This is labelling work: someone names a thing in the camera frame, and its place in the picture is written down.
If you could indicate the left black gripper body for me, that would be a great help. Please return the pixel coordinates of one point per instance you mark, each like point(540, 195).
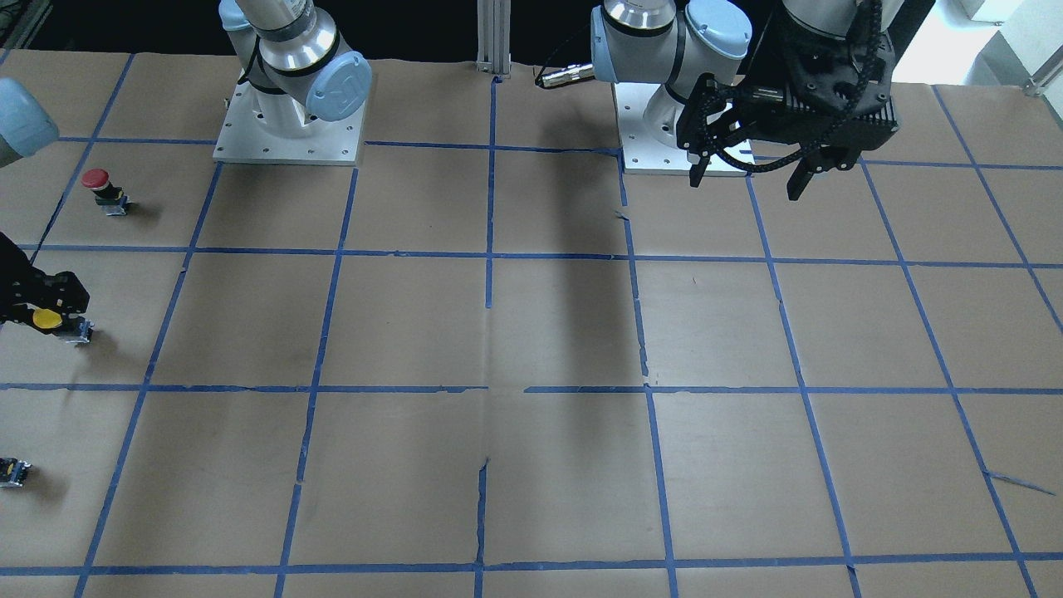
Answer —
point(762, 65)

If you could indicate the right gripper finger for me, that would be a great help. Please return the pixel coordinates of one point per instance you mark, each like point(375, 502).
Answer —
point(66, 293)

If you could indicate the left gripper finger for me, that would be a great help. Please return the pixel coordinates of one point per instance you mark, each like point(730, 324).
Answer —
point(698, 168)
point(814, 162)

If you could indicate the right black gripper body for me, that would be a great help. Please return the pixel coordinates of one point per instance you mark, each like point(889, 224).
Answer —
point(33, 292)

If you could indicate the yellow push button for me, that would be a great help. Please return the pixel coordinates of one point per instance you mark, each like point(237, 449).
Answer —
point(71, 328)

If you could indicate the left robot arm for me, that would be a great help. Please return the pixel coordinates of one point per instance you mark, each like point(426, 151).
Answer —
point(659, 42)

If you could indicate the red push button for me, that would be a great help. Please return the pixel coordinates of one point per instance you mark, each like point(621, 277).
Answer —
point(112, 199)

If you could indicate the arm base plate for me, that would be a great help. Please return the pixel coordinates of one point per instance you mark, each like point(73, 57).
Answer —
point(267, 129)
point(658, 132)

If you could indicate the aluminium frame post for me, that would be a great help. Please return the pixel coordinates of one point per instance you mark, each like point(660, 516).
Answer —
point(493, 21)

